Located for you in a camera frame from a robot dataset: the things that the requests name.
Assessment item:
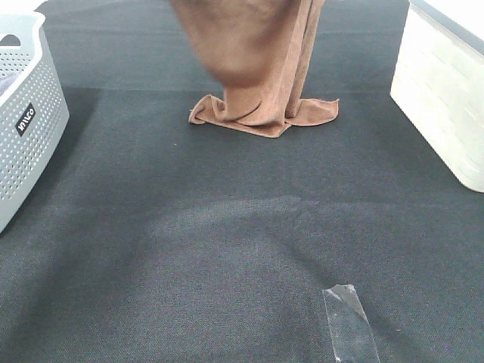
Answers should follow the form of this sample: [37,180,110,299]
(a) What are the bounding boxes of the brown microfibre towel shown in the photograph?
[170,0,339,138]

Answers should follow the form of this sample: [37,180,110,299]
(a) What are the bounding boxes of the dark towel in basket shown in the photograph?
[0,73,18,102]

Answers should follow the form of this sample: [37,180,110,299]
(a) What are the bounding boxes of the black table cloth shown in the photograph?
[1,1,483,362]

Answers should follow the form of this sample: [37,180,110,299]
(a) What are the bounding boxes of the clear tape strip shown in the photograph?
[323,284,380,363]

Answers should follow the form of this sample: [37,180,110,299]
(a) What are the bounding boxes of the grey perforated laundry basket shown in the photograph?
[1,11,70,228]

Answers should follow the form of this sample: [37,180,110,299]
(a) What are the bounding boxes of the white plastic storage bin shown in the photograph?
[390,1,483,192]

